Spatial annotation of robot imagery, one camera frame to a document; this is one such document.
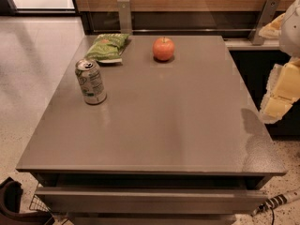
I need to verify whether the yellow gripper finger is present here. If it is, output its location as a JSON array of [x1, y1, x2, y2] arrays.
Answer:
[[259, 14, 284, 39], [260, 59, 300, 124]]

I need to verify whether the silver 7up soda can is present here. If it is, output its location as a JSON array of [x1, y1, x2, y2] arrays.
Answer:
[[75, 59, 107, 105]]

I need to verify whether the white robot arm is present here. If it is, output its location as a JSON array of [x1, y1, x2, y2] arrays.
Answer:
[[259, 0, 300, 124]]

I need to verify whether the red apple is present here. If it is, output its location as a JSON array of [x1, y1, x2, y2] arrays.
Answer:
[[152, 37, 174, 61]]

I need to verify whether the grey table with drawers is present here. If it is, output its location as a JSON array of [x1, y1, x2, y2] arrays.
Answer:
[[17, 36, 285, 225]]

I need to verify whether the green chip bag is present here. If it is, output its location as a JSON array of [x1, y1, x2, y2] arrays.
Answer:
[[85, 34, 129, 63]]

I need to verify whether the dark brown chair base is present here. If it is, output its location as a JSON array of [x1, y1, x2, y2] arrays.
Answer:
[[0, 177, 54, 225]]

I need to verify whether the right metal wall bracket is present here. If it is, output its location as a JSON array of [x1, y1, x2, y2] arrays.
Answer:
[[248, 0, 281, 46]]

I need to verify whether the metal wall bracket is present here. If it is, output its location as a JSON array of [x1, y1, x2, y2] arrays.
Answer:
[[117, 0, 132, 34], [248, 0, 281, 46]]

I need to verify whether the striped cable on floor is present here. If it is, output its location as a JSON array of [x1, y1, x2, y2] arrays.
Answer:
[[251, 187, 300, 218]]

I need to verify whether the left metal wall bracket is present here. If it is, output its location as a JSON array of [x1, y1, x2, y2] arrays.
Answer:
[[117, 0, 132, 34]]

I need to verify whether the wire basket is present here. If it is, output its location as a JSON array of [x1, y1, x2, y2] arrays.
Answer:
[[29, 193, 51, 212]]

